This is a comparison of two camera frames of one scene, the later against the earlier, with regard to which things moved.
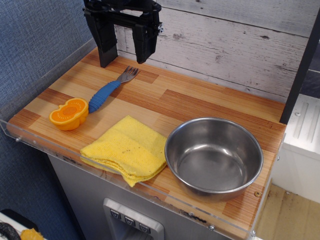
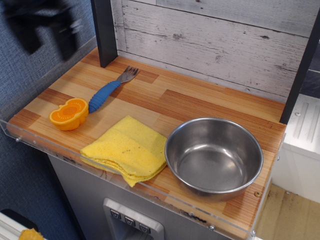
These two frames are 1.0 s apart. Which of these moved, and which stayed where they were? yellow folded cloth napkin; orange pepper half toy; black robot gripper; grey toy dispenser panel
Moved: black robot gripper
Stayed: grey toy dispenser panel; yellow folded cloth napkin; orange pepper half toy
